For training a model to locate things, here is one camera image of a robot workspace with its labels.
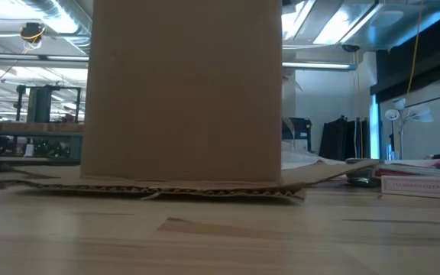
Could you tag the wooden workbench table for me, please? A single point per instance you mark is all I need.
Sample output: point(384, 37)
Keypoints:
point(33, 128)

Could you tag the brown cardboard box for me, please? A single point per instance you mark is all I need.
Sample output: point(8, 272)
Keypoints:
point(185, 95)

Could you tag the long ceiling light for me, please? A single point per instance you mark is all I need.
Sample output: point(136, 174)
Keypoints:
point(63, 58)

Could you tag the black dome camera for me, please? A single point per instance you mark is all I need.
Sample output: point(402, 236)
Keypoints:
point(350, 48)

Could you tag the black case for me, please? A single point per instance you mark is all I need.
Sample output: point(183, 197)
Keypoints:
point(363, 178)

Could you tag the silver ceiling duct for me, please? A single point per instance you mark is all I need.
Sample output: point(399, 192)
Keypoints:
point(71, 23)
point(395, 23)

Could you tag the black robot rig frame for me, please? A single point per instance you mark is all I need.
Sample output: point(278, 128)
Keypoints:
point(40, 102)

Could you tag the black equipment cabinet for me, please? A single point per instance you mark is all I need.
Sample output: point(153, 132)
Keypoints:
point(302, 130)

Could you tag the black wall panel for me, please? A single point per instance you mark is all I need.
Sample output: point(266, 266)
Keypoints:
point(434, 57)

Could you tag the pink white card packet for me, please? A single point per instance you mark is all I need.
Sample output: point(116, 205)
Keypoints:
point(422, 187)

